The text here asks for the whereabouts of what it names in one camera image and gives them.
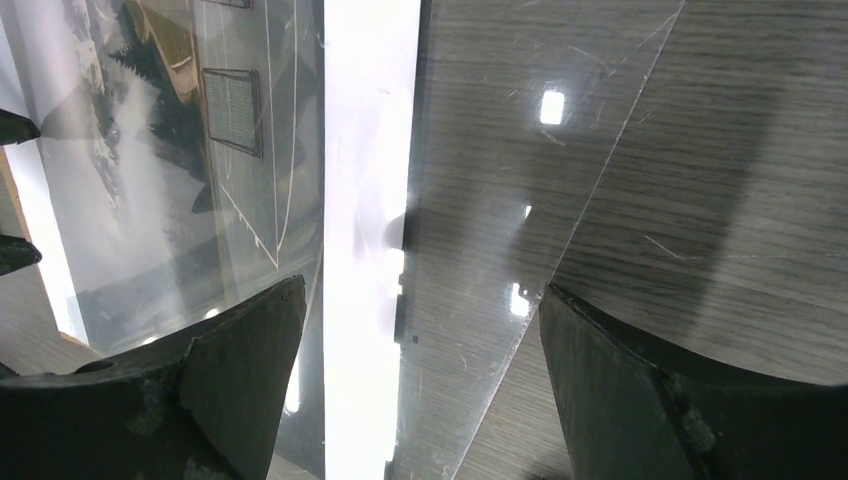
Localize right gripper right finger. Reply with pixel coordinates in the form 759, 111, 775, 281
538, 284, 847, 479

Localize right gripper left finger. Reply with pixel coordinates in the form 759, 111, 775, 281
1, 275, 306, 479

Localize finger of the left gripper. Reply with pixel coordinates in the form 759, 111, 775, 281
0, 234, 42, 276
0, 109, 41, 146

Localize landscape photo print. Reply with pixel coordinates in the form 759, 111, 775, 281
1, 1, 411, 479

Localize brown backing board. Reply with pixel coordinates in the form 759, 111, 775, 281
1, 145, 91, 349

